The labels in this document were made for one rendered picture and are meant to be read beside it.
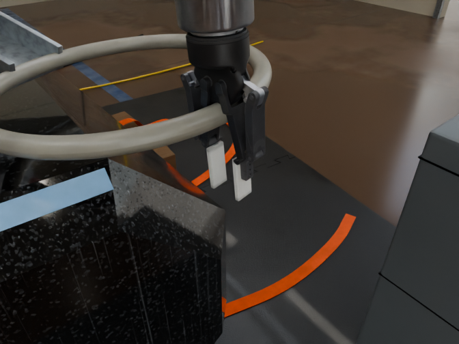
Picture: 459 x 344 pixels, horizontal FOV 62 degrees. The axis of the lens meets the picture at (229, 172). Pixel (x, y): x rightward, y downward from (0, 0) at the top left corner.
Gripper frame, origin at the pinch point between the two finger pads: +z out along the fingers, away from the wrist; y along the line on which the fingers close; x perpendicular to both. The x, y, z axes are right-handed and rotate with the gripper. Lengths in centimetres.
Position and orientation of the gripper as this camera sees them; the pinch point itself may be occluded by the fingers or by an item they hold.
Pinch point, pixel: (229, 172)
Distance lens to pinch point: 56.4
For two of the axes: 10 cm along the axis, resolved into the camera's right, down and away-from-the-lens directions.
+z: 0.7, 8.3, 5.5
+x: -6.8, 4.4, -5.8
